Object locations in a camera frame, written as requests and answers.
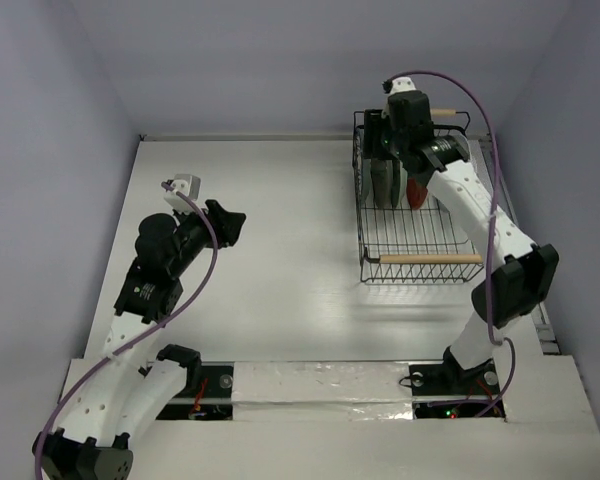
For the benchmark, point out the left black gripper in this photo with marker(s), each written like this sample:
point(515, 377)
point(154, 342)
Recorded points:
point(226, 223)

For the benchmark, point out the grey stone plate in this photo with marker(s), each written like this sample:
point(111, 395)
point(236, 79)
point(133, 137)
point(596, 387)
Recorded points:
point(381, 176)

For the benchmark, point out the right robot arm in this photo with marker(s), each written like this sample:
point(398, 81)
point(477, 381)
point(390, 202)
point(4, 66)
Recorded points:
point(518, 271)

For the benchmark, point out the black wire dish rack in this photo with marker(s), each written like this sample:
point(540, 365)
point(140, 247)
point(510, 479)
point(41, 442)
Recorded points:
point(410, 246)

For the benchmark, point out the light green plate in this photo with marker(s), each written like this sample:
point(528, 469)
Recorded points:
point(398, 184)

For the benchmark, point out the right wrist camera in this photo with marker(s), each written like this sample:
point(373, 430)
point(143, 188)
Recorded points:
point(398, 85)

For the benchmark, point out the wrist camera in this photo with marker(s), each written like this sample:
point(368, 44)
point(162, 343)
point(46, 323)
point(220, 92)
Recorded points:
point(398, 85)
point(180, 191)

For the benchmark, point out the silver tape strip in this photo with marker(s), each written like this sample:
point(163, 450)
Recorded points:
point(320, 391)

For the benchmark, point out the red and teal plate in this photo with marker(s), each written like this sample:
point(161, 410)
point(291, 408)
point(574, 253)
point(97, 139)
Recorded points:
point(416, 191)

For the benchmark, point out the blue floral plate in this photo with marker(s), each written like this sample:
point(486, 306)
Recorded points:
point(364, 182)

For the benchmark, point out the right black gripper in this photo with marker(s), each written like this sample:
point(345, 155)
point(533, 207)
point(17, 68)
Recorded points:
point(375, 138)

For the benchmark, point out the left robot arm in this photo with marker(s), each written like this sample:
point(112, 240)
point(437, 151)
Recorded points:
point(96, 424)

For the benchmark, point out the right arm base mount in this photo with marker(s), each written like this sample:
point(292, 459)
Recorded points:
point(444, 390)

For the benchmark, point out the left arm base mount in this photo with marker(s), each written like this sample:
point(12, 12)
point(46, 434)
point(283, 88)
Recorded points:
point(208, 388)

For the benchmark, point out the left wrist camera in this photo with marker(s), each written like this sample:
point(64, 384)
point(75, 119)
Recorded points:
point(180, 191)

